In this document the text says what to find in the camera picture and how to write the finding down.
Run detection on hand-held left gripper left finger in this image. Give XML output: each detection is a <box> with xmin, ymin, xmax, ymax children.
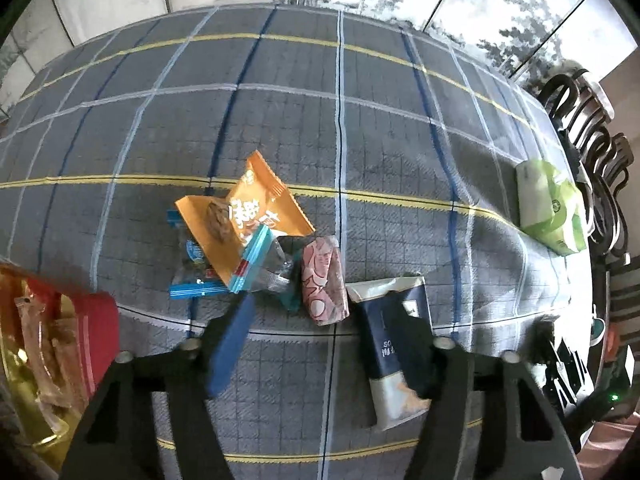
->
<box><xmin>60</xmin><ymin>294</ymin><xmax>257</xmax><ymax>480</ymax></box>

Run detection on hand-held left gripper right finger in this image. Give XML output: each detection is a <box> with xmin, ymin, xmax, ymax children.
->
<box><xmin>392</xmin><ymin>307</ymin><xmax>583</xmax><ymax>480</ymax></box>

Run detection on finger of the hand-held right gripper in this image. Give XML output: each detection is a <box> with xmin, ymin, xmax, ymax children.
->
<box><xmin>542</xmin><ymin>342</ymin><xmax>591</xmax><ymax>411</ymax></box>
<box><xmin>531</xmin><ymin>315</ymin><xmax>566</xmax><ymax>361</ymax></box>

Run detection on navy and white cracker packet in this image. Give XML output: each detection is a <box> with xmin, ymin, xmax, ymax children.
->
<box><xmin>346</xmin><ymin>274</ymin><xmax>435</xmax><ymax>432</ymax></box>

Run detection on red and gold tin box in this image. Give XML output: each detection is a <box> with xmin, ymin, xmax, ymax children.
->
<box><xmin>0</xmin><ymin>260</ymin><xmax>121</xmax><ymax>453</ymax></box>

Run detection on orange snack packet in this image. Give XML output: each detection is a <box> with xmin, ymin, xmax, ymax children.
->
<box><xmin>175</xmin><ymin>150</ymin><xmax>316</xmax><ymax>293</ymax></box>

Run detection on clear packet of orange snacks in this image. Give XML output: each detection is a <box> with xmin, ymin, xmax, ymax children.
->
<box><xmin>14</xmin><ymin>294</ymin><xmax>61</xmax><ymax>408</ymax></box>

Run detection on clear blue candy packet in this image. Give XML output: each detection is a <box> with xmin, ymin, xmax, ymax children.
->
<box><xmin>166</xmin><ymin>210</ymin><xmax>228</xmax><ymax>301</ymax></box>
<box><xmin>230</xmin><ymin>225</ymin><xmax>303</xmax><ymax>311</ymax></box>

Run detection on pink patterned snack packet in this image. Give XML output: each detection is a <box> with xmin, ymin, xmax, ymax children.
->
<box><xmin>301</xmin><ymin>236</ymin><xmax>349</xmax><ymax>327</ymax></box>

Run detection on green tissue pack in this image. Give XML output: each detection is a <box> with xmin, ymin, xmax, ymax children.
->
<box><xmin>516</xmin><ymin>158</ymin><xmax>590</xmax><ymax>257</ymax></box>

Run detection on clear packet of fried twists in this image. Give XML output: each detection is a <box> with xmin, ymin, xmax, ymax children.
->
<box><xmin>50</xmin><ymin>317</ymin><xmax>88</xmax><ymax>413</ymax></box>

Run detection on dark wooden chair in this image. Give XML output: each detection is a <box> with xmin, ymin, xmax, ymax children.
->
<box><xmin>537</xmin><ymin>69</ymin><xmax>616</xmax><ymax>171</ymax></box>
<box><xmin>580</xmin><ymin>132</ymin><xmax>636</xmax><ymax>261</ymax></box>

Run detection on grey plaid tablecloth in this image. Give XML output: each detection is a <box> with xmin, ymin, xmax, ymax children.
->
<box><xmin>0</xmin><ymin>2</ymin><xmax>596</xmax><ymax>480</ymax></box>

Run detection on painted folding screen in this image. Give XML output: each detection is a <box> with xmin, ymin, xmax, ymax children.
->
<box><xmin>0</xmin><ymin>0</ymin><xmax>640</xmax><ymax>111</ymax></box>

